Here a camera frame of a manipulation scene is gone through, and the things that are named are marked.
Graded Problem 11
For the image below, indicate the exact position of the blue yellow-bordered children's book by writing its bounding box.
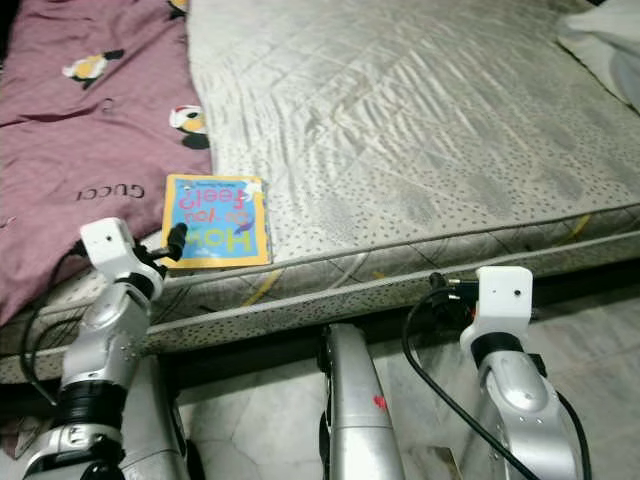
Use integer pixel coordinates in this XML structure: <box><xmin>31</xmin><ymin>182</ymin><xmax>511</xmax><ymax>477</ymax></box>
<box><xmin>162</xmin><ymin>174</ymin><xmax>273</xmax><ymax>268</ymax></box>

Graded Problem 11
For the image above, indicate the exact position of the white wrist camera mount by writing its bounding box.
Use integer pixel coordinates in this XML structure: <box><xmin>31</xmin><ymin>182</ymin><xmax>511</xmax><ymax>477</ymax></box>
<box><xmin>460</xmin><ymin>265</ymin><xmax>533</xmax><ymax>349</ymax></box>
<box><xmin>78</xmin><ymin>218</ymin><xmax>153</xmax><ymax>293</ymax></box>

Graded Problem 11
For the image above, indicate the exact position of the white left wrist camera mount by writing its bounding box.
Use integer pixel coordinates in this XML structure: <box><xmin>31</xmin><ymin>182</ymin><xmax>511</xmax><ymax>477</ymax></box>
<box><xmin>78</xmin><ymin>218</ymin><xmax>153</xmax><ymax>293</ymax></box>

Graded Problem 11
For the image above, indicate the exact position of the silver left robot leg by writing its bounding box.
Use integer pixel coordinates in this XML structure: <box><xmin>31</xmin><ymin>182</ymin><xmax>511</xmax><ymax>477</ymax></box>
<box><xmin>140</xmin><ymin>355</ymin><xmax>193</xmax><ymax>480</ymax></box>

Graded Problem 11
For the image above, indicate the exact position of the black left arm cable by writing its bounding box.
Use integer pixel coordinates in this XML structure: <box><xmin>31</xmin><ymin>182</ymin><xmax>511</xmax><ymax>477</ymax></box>
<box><xmin>20</xmin><ymin>255</ymin><xmax>86</xmax><ymax>406</ymax></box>

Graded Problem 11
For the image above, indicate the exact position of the white quilted mattress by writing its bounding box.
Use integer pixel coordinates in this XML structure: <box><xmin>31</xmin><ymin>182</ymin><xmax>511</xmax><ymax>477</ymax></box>
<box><xmin>0</xmin><ymin>0</ymin><xmax>640</xmax><ymax>386</ymax></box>

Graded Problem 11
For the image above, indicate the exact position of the purple cartoon print blanket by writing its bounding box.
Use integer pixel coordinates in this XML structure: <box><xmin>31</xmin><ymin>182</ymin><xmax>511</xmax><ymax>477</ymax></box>
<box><xmin>0</xmin><ymin>0</ymin><xmax>213</xmax><ymax>326</ymax></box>

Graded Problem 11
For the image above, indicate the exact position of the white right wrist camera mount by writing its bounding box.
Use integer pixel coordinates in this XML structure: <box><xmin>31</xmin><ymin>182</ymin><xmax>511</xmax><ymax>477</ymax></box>
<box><xmin>460</xmin><ymin>265</ymin><xmax>533</xmax><ymax>349</ymax></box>

